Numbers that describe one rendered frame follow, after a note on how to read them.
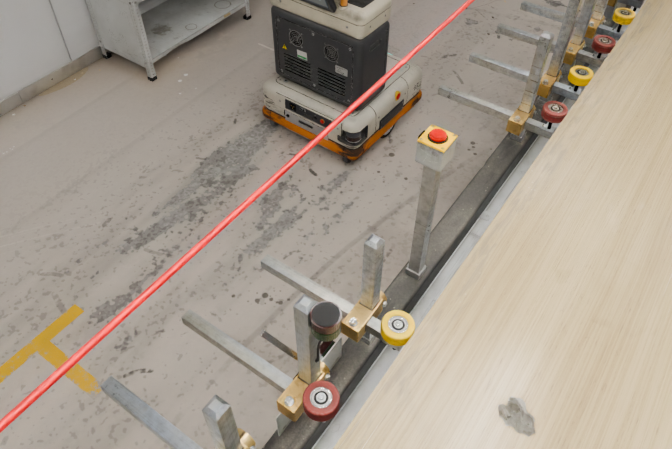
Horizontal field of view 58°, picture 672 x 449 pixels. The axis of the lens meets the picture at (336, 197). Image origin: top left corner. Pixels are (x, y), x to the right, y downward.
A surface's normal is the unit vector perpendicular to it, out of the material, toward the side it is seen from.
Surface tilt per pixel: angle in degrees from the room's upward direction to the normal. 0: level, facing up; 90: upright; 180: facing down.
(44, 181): 0
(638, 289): 0
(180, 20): 0
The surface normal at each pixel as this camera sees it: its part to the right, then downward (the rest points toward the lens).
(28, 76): 0.82, 0.42
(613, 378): 0.00, -0.69
